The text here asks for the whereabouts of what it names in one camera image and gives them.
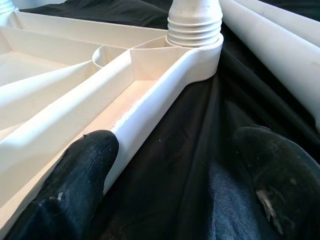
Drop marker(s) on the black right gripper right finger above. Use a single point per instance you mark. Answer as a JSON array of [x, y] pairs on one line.
[[282, 182]]

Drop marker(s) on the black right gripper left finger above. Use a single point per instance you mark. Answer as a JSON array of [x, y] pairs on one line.
[[72, 190]]

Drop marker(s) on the white plastic table top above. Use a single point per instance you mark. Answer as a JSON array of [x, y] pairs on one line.
[[75, 87]]

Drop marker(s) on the black plastic sheet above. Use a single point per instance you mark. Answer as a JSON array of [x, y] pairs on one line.
[[187, 150]]

